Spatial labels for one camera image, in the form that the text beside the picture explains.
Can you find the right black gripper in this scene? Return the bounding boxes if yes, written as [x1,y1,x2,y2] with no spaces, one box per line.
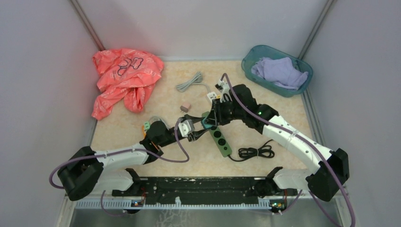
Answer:
[205,97,245,126]

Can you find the green power strip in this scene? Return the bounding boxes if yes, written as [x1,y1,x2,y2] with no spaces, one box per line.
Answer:
[202,112,232,157]

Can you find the white power strip with USB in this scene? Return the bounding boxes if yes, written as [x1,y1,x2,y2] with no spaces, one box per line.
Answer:
[206,92,220,104]

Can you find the green plug adapter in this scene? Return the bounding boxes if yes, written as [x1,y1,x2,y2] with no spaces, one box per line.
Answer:
[143,122,150,131]

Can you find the teal plug adapter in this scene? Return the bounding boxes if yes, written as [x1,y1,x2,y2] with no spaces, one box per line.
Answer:
[201,117,213,130]

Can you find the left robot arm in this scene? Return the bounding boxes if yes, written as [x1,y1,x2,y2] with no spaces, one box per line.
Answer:
[49,114,210,201]

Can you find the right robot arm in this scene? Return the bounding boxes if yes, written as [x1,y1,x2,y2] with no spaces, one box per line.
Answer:
[202,83,349,202]

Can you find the pink patterned cloth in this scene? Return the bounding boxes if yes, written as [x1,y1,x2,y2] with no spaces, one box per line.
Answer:
[91,48,164,121]

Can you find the teal plastic basket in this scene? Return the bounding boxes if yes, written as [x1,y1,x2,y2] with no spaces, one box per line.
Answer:
[241,45,314,97]

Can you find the lavender cloth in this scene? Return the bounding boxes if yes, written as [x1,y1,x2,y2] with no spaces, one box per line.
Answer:
[251,57,309,90]

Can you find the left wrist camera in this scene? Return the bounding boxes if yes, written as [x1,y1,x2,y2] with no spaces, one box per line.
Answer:
[178,120,195,138]

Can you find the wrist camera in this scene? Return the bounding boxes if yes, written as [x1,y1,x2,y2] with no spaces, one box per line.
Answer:
[215,80,232,103]
[178,120,195,138]

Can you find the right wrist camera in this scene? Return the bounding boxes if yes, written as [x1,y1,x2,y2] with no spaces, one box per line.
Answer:
[215,80,232,103]

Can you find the grey coiled cable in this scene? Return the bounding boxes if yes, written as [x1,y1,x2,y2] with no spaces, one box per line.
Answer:
[174,71,212,95]

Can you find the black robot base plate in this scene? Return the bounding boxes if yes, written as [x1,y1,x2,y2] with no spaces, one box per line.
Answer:
[112,177,298,205]

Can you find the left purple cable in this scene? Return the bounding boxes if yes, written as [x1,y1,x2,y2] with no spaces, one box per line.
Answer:
[49,117,190,218]

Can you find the aluminium front rail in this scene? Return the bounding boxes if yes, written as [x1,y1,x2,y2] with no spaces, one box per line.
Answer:
[64,182,314,210]

